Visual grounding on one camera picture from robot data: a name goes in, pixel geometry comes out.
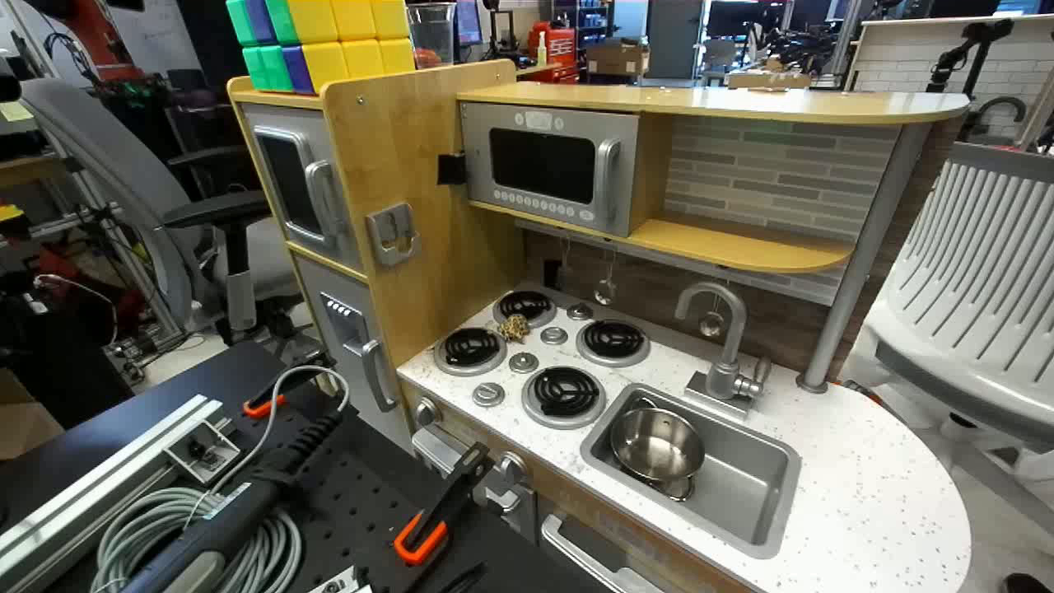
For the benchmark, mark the small steel pot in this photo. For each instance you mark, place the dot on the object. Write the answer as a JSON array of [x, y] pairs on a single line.
[[655, 445]]

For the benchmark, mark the grey toy sink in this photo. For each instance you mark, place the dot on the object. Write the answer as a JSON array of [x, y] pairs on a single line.
[[741, 486]]

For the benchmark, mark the stove burner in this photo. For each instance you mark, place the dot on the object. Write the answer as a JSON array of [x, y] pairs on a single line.
[[469, 349], [524, 305], [613, 341], [564, 395]]

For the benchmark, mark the small brown spotted toy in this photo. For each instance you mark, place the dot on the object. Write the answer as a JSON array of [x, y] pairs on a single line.
[[514, 328]]

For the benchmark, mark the stove knob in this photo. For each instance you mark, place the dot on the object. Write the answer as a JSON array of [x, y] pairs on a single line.
[[580, 311], [554, 335], [488, 394], [524, 362]]

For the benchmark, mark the hanging toy ladle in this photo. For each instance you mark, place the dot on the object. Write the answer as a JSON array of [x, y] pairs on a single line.
[[711, 324], [605, 290]]

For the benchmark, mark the toy microwave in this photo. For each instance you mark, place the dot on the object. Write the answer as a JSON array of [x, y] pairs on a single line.
[[478, 177]]

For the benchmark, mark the microwave door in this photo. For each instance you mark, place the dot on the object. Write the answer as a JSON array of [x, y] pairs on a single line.
[[539, 165]]

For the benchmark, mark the grey toy phone cradle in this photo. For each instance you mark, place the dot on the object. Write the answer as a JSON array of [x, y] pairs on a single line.
[[392, 235]]

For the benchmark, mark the oven knob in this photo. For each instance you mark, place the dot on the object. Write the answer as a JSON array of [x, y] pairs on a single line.
[[510, 469], [426, 412]]

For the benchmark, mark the wooden toy kitchen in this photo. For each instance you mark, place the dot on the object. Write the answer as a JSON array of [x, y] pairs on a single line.
[[412, 165]]

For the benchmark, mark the toy fridge door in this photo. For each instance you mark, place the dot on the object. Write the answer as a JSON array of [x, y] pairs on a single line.
[[329, 329]]

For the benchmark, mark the grey toy tap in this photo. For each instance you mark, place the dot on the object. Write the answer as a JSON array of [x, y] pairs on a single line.
[[729, 375]]

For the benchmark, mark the red tool chest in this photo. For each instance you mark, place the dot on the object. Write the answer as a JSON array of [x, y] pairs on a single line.
[[560, 49]]

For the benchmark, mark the cardboard box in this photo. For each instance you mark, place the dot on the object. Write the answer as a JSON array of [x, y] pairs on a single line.
[[616, 59]]

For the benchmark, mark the toy freezer door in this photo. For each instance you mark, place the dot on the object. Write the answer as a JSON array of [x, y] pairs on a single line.
[[284, 177]]

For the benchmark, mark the clear plastic container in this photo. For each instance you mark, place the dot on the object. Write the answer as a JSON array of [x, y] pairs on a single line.
[[431, 33]]

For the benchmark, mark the stack of coloured blocks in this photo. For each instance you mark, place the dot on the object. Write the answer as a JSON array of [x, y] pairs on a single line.
[[329, 37]]

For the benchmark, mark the grey office chair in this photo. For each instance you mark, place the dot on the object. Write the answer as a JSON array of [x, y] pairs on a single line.
[[115, 156]]

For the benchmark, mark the white brick pattern board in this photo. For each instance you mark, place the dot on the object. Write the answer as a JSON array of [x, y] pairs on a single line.
[[897, 49]]

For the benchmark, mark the white slatted chair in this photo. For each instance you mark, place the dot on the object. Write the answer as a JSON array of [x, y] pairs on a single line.
[[980, 280]]

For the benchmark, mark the small black bracket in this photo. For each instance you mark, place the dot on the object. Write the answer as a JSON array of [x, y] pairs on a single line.
[[451, 169]]

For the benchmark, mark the aluminium rail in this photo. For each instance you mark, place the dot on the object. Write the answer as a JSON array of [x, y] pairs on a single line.
[[99, 478]]

